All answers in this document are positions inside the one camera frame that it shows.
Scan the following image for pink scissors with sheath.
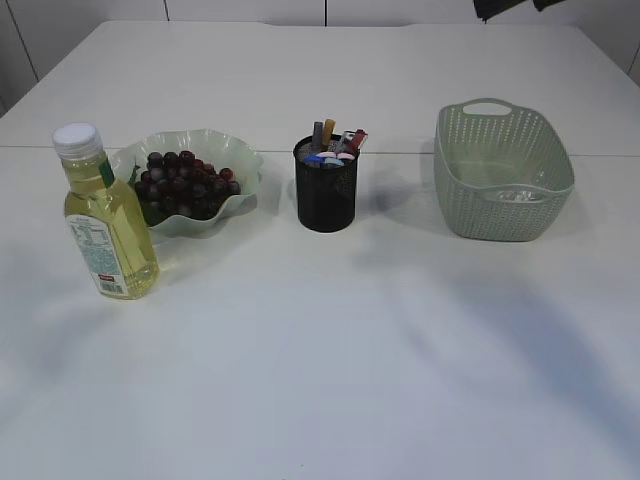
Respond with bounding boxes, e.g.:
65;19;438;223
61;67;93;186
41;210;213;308
317;151;355;167

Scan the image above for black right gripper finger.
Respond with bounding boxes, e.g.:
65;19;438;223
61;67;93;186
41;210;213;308
532;0;565;12
473;0;526;21

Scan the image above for clear plastic ruler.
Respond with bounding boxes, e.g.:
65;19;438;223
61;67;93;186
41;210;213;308
335;130;356;153

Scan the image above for light green woven basket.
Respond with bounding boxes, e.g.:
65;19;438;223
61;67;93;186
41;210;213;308
434;98;575;242

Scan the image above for blue scissors with sheath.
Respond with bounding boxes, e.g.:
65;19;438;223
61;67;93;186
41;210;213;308
303;155;344;169

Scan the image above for gold glitter marker pen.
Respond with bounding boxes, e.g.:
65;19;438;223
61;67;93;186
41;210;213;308
321;118;336;147

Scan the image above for light green wavy plate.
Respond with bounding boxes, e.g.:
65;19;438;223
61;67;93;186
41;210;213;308
111;129;262;236

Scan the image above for yellow tea plastic bottle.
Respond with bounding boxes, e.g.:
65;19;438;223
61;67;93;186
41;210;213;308
52;123;159;300

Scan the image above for purple red grape bunch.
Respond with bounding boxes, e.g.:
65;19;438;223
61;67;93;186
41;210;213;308
130;150;242;226

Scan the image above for black mesh pen cup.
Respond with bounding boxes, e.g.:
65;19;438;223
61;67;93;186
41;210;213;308
293;136;360;233

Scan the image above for clear plastic sheet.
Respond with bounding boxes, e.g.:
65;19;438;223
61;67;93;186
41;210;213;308
491;189;547;203

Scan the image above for red glitter marker pen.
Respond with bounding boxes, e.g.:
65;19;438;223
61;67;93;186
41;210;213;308
346;129;368;155

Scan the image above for silver glitter marker pen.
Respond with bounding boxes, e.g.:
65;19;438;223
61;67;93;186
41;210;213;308
311;121;324;151

